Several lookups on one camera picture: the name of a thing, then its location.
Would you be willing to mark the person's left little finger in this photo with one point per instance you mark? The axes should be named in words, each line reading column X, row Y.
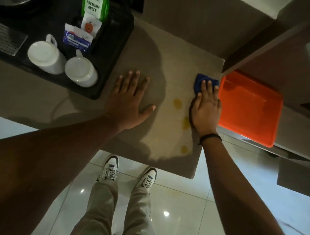
column 118, row 83

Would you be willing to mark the person's right hand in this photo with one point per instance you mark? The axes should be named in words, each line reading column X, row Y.
column 205, row 113

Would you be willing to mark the green tea packet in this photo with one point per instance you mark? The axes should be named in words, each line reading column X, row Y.
column 95, row 7

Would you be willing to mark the beige trousers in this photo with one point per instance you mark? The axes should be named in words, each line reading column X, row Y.
column 104, row 208

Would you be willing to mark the brown wooden shelf unit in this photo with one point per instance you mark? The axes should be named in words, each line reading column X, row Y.
column 278, row 53

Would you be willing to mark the orange plastic bin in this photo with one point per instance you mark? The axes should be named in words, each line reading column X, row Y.
column 249, row 106

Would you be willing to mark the black wristband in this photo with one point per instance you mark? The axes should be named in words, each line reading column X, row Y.
column 210, row 136

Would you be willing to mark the person's right little finger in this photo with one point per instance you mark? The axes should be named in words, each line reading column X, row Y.
column 216, row 93

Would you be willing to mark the black serving tray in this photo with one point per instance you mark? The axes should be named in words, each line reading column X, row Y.
column 113, row 36

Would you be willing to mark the blue cleaning cloth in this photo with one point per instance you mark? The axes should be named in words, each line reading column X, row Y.
column 199, row 81

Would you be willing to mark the person's right forearm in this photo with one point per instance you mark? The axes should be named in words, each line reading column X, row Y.
column 232, row 184

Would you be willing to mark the person's left white sneaker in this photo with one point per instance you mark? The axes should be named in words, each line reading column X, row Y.
column 110, row 168

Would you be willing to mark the person's left middle finger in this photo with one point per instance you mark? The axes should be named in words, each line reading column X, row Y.
column 136, row 81

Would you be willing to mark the person's right middle finger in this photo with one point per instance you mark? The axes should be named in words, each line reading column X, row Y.
column 204, row 89

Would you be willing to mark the person's right thumb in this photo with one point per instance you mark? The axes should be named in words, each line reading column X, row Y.
column 192, row 112

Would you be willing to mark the person's left forearm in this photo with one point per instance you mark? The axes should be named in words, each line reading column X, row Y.
column 48, row 164

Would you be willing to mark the yellow liquid spill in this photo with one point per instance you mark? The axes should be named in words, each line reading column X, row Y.
column 177, row 103
column 185, row 122
column 184, row 149

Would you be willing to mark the person's right white sneaker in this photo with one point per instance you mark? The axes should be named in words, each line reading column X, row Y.
column 147, row 179

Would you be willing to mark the large white mug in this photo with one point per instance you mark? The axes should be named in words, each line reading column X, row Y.
column 46, row 57

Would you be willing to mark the small white mug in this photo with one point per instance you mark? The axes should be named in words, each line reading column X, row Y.
column 81, row 72

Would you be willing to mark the person's left hand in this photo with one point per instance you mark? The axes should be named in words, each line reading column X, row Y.
column 126, row 104

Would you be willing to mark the person's left thumb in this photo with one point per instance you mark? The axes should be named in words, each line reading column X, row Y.
column 147, row 110

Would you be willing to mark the metal drip grate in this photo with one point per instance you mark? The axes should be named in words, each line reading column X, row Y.
column 11, row 40

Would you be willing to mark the blue and white sachet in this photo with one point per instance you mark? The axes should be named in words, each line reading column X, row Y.
column 76, row 40

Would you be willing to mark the person's white sneaker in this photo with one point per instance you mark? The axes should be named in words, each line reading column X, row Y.
column 110, row 168
column 147, row 179

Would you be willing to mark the white sachet with orange print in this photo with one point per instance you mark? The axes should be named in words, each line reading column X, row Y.
column 90, row 26

